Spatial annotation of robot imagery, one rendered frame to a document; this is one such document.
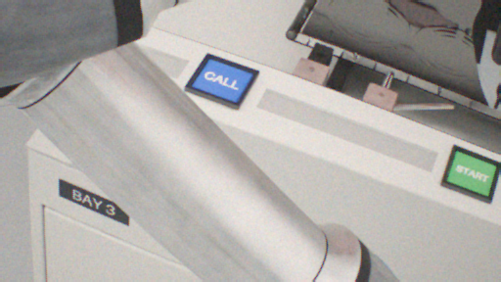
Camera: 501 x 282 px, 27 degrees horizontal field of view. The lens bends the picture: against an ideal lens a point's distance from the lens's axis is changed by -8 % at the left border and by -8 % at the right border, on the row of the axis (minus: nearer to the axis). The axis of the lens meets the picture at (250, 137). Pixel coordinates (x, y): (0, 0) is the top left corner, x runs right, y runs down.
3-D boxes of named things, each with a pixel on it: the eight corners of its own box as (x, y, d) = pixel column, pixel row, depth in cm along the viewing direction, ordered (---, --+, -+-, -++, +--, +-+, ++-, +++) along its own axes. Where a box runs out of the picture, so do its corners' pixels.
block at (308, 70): (296, 74, 120) (300, 55, 118) (326, 85, 119) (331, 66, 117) (271, 120, 114) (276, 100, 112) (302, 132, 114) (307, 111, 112)
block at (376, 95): (365, 100, 118) (370, 80, 116) (393, 111, 118) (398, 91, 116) (343, 147, 113) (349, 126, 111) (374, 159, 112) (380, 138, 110)
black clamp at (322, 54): (312, 56, 122) (316, 38, 120) (331, 62, 122) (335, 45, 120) (302, 73, 120) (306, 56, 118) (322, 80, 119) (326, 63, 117)
